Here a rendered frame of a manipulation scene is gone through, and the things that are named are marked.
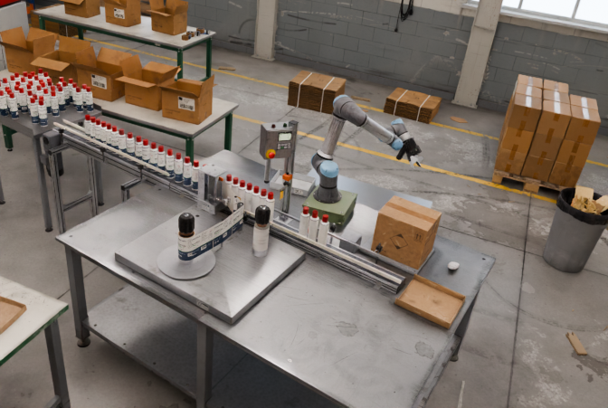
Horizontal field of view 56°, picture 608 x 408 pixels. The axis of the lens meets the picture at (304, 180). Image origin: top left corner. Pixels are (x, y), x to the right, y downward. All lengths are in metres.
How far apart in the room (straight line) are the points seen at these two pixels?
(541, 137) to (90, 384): 4.68
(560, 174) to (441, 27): 2.97
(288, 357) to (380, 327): 0.51
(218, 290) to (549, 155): 4.24
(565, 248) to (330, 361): 2.96
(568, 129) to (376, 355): 3.97
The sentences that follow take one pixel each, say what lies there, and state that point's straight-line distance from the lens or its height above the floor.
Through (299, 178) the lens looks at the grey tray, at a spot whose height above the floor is 0.84.
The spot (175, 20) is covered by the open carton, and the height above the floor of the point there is 0.96.
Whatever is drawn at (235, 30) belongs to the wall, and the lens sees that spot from 9.46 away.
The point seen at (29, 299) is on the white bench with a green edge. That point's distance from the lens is 3.14.
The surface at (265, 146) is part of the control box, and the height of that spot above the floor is 1.37.
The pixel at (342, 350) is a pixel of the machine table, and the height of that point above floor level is 0.83.
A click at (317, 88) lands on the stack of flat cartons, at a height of 0.31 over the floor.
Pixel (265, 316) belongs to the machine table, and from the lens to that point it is 2.89.
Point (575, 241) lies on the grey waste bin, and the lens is 5.17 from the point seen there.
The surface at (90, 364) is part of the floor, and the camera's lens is 3.87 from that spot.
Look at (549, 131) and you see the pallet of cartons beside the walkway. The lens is 6.23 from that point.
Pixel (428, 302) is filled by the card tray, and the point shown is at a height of 0.83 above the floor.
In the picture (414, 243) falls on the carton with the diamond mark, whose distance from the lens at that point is 3.25.
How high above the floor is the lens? 2.81
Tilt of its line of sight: 29 degrees down
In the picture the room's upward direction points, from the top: 7 degrees clockwise
